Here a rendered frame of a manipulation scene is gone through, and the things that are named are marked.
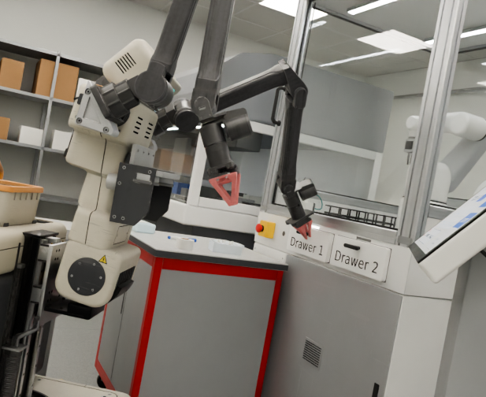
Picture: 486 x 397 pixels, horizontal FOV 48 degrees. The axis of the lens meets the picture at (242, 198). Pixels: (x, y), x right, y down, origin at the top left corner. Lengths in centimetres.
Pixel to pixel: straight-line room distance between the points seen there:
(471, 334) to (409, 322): 65
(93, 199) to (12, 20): 465
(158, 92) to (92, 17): 491
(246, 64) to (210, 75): 161
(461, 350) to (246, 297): 120
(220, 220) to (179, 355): 93
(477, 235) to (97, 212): 98
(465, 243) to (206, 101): 67
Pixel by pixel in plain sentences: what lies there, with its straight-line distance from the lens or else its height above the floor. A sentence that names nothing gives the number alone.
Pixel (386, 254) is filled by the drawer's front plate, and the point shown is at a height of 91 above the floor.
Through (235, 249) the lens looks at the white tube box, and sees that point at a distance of 227.
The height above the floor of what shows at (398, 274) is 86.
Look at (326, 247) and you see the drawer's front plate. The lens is 210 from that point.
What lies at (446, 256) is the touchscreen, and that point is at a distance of 101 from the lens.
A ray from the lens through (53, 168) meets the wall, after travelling 603.
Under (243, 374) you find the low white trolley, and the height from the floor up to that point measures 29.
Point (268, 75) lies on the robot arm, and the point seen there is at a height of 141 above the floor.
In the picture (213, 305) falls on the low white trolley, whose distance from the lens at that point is 220.
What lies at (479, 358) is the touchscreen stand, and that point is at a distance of 123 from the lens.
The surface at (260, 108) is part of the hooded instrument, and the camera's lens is 297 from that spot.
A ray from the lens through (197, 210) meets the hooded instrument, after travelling 284.
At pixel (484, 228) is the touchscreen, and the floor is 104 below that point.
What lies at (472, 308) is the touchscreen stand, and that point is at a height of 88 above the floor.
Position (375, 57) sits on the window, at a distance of 216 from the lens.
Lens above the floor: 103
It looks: 1 degrees down
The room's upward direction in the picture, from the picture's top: 10 degrees clockwise
